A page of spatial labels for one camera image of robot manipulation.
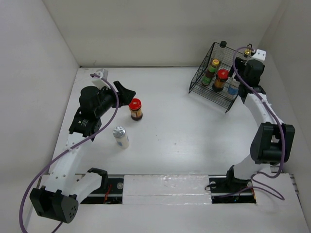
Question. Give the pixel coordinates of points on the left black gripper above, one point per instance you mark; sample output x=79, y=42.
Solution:
x=125, y=95

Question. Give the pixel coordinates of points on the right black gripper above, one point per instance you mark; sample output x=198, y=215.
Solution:
x=241, y=63

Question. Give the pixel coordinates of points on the clear glass oil dispenser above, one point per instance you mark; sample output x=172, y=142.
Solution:
x=248, y=52

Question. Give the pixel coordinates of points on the red-lid chili jar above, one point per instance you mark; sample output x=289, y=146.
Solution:
x=221, y=78
x=135, y=109

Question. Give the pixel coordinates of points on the silver-lid white shaker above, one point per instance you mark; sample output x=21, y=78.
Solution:
x=233, y=88
x=120, y=134

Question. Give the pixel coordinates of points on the black-cap red-label vinegar bottle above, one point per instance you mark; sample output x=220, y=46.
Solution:
x=220, y=51

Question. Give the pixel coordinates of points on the yellow-cap green-label sauce bottle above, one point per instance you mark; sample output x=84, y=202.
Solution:
x=210, y=72

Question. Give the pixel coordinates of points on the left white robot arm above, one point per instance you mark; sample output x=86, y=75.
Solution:
x=59, y=197

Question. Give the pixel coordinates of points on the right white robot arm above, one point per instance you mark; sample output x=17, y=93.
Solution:
x=273, y=140

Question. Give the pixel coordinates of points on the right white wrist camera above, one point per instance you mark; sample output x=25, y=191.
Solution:
x=259, y=55

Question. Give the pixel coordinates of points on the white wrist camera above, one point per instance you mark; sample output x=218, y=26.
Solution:
x=259, y=55
x=98, y=78

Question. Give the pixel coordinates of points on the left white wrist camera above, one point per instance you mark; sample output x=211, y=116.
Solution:
x=98, y=78

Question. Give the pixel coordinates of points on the black wire rack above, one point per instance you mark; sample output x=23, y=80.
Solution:
x=220, y=98

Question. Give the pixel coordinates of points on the black mounting rail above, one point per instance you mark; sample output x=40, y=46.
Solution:
x=190, y=189

